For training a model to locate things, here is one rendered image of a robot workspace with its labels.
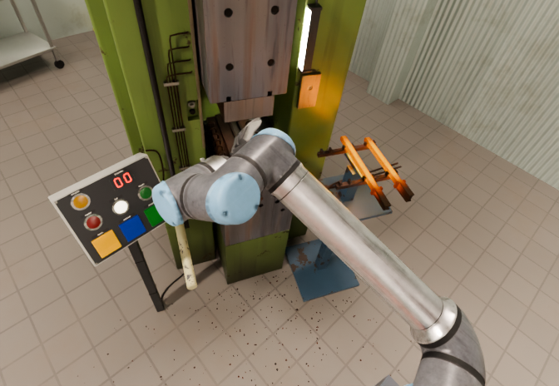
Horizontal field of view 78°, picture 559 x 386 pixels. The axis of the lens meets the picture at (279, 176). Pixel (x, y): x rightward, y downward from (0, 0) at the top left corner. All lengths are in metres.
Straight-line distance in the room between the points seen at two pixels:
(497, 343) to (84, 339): 2.44
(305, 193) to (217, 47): 0.67
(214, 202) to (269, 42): 0.77
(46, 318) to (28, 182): 1.16
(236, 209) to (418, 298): 0.41
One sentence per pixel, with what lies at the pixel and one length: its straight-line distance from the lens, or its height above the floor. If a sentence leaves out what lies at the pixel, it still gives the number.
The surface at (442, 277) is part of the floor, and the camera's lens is 2.73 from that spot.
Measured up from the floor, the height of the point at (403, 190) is 1.03.
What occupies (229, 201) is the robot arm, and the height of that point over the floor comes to 1.67.
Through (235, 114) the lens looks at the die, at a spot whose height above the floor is 1.30.
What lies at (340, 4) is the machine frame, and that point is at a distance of 1.47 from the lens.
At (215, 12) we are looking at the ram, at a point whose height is 1.69.
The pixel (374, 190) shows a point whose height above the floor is 1.03.
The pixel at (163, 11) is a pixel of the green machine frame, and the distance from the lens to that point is 1.27.
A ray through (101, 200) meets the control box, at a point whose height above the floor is 1.14.
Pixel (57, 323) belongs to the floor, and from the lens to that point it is 2.49.
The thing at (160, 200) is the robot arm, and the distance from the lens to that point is 0.69.
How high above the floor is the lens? 2.12
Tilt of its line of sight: 47 degrees down
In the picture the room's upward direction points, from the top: 7 degrees clockwise
